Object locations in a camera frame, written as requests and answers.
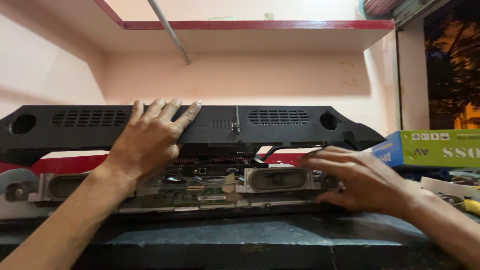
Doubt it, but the person's right hand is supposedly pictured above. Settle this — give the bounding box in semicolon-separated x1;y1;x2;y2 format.
298;146;424;214

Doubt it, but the person's left hand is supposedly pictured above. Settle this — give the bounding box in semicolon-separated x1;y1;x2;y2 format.
100;98;202;182

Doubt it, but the black plastic television back cover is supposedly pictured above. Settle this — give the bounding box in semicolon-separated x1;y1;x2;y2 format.
0;105;387;166

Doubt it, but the oval grey speaker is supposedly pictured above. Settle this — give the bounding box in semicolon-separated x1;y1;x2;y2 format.
245;167;314;194
29;172;92;202

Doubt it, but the green and blue cardboard box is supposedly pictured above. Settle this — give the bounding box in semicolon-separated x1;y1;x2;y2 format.
372;129;480;168

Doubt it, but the white paper sheet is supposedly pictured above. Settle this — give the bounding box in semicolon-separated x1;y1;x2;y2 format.
420;176;480;199

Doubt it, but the green circuit board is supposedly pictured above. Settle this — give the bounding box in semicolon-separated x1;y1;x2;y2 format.
142;185;241;209

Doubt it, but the television chassis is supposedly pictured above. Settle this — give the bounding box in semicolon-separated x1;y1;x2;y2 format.
0;152;346;222

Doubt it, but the grey metal rod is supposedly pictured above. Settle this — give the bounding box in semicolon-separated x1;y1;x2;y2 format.
147;0;192;66

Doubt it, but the black cable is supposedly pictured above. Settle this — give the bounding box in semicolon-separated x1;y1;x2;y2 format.
259;145;297;163

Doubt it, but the yellow handled tool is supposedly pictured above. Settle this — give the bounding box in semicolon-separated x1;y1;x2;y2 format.
463;199;480;217

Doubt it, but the red edged wall shelf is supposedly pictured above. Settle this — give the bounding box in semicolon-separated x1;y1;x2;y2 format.
34;0;395;53

